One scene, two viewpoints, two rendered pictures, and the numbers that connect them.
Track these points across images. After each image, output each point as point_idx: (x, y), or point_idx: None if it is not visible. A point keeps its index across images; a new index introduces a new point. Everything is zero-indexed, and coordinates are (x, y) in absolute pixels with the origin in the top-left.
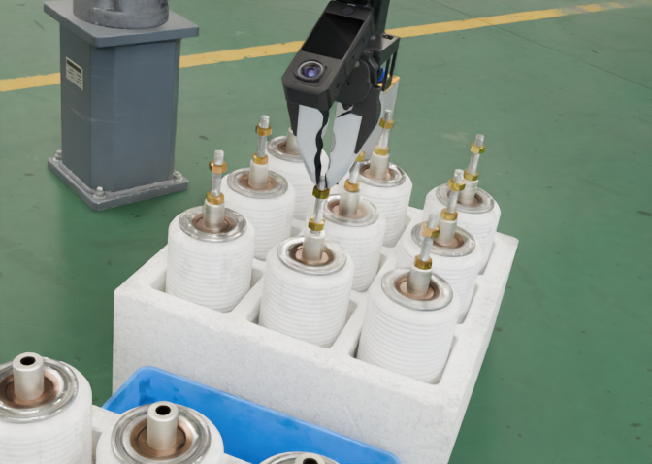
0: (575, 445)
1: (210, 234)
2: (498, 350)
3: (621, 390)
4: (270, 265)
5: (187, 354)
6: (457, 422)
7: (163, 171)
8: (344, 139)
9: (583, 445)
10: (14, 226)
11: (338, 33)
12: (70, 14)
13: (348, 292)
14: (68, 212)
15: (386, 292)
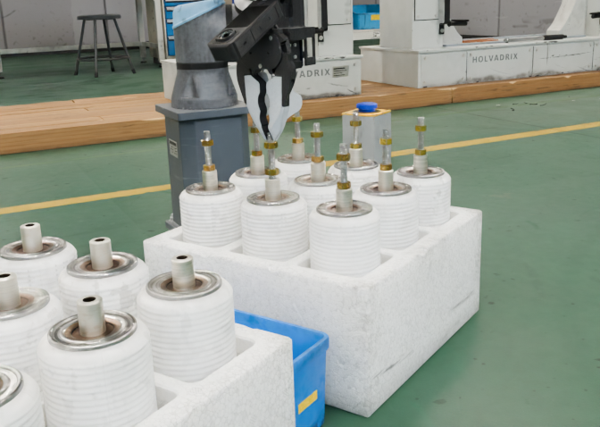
0: (535, 370)
1: (204, 191)
2: (485, 315)
3: (595, 339)
4: (240, 205)
5: None
6: (392, 321)
7: None
8: (274, 96)
9: (542, 371)
10: None
11: (250, 14)
12: (169, 106)
13: (301, 223)
14: None
15: (317, 209)
